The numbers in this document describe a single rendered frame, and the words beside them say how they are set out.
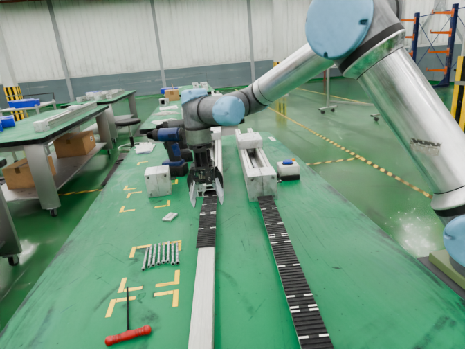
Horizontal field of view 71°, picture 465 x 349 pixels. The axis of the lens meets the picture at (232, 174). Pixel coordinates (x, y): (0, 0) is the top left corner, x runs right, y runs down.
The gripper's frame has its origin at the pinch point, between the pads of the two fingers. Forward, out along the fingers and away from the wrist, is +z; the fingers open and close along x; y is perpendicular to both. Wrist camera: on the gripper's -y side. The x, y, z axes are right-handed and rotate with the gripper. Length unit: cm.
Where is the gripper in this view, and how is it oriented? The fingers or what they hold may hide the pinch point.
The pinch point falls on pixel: (207, 201)
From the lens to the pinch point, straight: 105.5
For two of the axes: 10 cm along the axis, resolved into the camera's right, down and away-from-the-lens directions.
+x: 10.0, -1.0, 0.1
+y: 0.4, 3.2, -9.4
